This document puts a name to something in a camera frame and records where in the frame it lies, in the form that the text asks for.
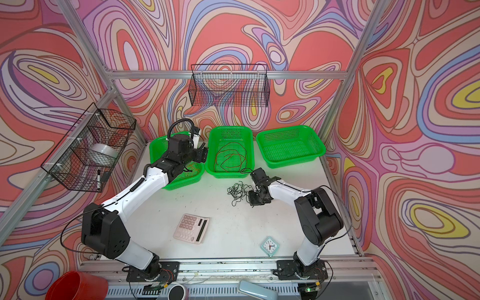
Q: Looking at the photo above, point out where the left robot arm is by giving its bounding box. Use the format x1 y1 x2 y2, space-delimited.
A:
81 118 208 278

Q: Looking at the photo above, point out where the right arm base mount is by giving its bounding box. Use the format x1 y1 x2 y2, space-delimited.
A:
272 259 328 283

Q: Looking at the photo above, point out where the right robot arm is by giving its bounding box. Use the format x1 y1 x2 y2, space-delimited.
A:
247 168 344 269

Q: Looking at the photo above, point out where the teal square clock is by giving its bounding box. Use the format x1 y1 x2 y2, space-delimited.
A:
260 236 280 258

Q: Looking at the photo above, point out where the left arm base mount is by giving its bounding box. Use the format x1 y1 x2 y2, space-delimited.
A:
126 254 180 284

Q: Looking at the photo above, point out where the round black white cup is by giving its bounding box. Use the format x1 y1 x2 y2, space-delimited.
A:
167 284 188 300

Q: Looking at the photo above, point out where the red cable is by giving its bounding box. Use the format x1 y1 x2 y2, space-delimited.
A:
213 141 248 173

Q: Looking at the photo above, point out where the black cable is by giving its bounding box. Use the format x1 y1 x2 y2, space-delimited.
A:
226 180 254 208

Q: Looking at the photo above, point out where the black wire wall basket back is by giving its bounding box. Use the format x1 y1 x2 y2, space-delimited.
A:
188 63 270 108

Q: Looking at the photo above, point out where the pink calculator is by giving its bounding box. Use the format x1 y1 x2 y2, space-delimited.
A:
173 214 210 245

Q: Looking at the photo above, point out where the black wire wall basket left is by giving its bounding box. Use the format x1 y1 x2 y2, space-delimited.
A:
41 104 136 193

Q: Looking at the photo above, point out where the red plastic bowl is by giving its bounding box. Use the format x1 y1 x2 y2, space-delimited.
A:
45 271 109 300

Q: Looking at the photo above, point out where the black wire wall basket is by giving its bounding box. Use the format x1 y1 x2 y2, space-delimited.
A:
188 63 270 108
41 104 136 193

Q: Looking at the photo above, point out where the orange cable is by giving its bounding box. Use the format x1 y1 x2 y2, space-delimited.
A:
179 160 201 179

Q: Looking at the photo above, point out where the grey blue handle object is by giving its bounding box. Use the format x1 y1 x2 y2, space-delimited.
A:
237 281 278 300

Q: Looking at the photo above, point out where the middle green plastic basket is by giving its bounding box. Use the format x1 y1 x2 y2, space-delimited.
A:
205 126 255 179

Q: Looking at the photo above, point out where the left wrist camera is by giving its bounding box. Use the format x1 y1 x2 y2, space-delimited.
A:
190 126 201 149

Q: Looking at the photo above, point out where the left green plastic basket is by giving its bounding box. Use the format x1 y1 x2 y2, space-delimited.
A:
149 136 205 191

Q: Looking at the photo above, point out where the right green plastic basket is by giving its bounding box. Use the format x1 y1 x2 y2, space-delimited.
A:
256 125 326 169

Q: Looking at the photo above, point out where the green plastic basket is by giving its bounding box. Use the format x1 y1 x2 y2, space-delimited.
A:
205 126 255 179
149 136 205 191
256 125 326 169

